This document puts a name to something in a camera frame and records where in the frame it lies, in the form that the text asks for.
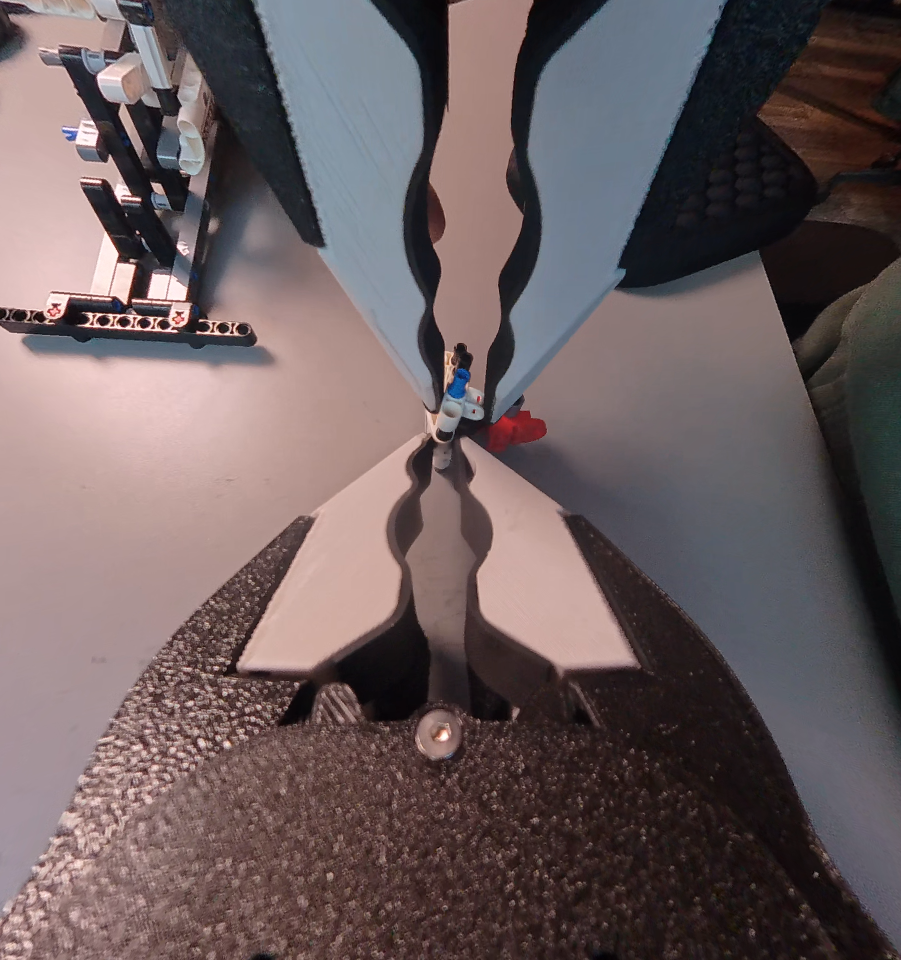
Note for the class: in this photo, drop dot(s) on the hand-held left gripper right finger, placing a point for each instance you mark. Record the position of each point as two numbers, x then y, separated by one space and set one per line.
556 593

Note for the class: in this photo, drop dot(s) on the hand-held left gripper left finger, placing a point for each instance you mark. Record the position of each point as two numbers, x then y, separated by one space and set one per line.
323 593

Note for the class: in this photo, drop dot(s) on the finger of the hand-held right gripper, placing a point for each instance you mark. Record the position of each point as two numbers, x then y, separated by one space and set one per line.
353 150
616 135

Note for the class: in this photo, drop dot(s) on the red white black brick subassembly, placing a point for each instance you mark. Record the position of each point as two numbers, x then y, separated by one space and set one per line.
518 429

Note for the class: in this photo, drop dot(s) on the small white blue brick piece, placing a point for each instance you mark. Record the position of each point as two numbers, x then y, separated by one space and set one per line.
458 387

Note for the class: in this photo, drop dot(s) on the grey desk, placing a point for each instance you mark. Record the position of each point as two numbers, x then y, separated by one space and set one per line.
121 480

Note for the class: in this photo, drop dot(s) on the person's right hand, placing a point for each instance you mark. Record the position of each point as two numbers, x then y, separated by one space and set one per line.
436 210

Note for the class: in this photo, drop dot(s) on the black mesh office chair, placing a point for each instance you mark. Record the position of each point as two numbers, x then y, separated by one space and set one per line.
751 210

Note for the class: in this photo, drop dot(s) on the partly built toy brick vehicle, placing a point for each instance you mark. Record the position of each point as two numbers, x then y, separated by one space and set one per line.
136 195

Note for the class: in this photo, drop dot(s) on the person's green sweater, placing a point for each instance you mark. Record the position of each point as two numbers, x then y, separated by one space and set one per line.
878 450

